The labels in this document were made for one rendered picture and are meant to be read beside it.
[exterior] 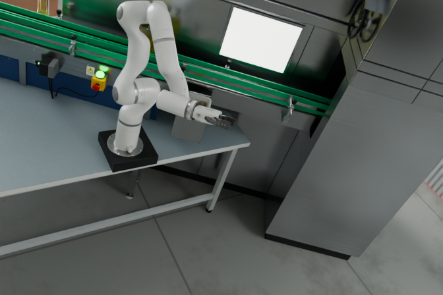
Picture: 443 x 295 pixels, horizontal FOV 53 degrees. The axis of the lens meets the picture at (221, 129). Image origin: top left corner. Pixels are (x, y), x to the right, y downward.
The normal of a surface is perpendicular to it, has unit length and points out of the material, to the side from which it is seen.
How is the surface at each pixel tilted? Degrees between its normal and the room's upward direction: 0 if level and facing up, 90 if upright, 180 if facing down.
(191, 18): 90
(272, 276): 0
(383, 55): 90
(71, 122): 0
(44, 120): 0
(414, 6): 90
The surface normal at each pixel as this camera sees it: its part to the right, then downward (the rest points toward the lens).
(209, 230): 0.26, -0.73
